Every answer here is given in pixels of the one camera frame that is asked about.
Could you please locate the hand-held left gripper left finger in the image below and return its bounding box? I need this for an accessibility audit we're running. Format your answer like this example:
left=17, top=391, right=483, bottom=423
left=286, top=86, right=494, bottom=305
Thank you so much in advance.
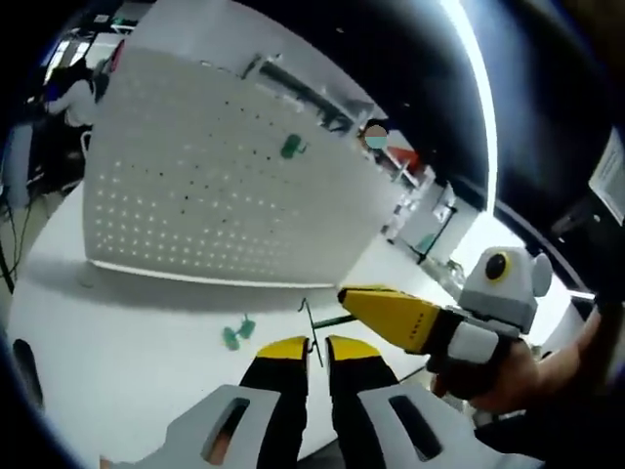
left=165, top=335, right=313, bottom=469

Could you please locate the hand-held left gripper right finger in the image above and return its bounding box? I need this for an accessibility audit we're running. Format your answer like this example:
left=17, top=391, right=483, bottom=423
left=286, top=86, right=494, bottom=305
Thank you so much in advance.
left=325, top=334, right=497, bottom=469

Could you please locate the thin black hook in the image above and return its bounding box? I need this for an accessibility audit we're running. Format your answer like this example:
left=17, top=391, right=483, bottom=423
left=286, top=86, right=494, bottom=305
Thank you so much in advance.
left=298, top=297, right=354, bottom=368

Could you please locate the white perforated mounting plate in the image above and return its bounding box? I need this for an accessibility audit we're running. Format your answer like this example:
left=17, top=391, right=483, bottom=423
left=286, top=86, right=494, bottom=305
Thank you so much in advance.
left=80, top=38, right=390, bottom=290

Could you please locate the person's right hand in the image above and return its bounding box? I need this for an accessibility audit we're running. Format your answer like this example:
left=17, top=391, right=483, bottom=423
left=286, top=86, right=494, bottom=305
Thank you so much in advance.
left=432, top=341, right=556, bottom=417

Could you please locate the white ceiling air vent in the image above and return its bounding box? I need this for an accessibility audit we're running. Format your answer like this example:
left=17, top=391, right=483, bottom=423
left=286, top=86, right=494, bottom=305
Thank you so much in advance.
left=588, top=134, right=625, bottom=209

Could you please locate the white shelf unit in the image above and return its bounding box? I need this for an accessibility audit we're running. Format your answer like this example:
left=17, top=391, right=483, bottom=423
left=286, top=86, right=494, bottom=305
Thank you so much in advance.
left=243, top=53, right=377, bottom=133

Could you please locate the white office chair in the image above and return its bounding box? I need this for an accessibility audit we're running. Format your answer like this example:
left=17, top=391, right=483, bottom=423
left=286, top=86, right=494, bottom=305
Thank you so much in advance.
left=79, top=127, right=95, bottom=165

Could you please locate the white pillar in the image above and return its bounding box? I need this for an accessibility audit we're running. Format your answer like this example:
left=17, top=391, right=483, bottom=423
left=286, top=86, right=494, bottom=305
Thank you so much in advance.
left=131, top=0, right=274, bottom=74

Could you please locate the black floor cable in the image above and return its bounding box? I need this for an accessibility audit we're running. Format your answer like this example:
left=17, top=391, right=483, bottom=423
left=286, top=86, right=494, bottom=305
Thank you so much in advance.
left=0, top=185, right=35, bottom=294

